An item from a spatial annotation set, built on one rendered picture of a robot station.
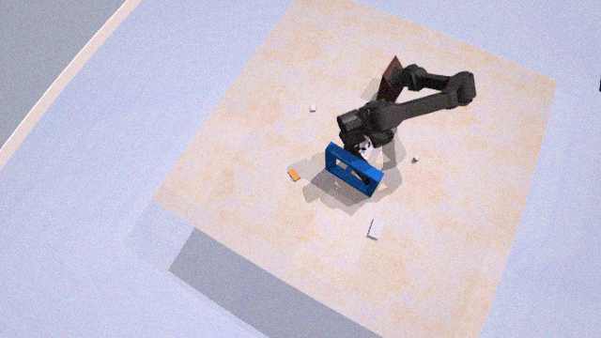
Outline small orange flat block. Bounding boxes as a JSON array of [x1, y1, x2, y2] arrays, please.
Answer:
[[287, 168, 301, 181]]

